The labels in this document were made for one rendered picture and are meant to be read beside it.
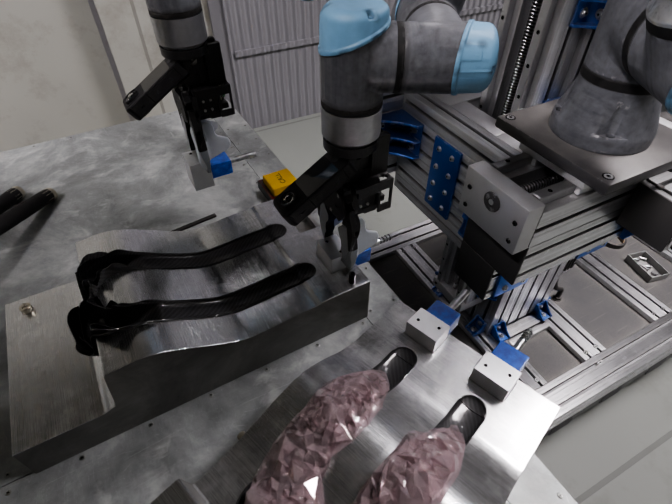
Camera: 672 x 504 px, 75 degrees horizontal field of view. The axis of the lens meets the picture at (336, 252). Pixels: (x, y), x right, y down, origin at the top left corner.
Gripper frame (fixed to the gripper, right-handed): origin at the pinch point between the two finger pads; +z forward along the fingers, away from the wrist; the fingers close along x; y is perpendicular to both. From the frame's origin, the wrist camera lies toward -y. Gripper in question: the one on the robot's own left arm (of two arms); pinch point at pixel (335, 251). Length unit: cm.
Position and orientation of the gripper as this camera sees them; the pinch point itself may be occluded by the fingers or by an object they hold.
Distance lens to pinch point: 69.8
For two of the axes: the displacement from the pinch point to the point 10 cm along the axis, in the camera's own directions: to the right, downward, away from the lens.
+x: -5.0, -6.1, 6.2
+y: 8.7, -3.5, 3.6
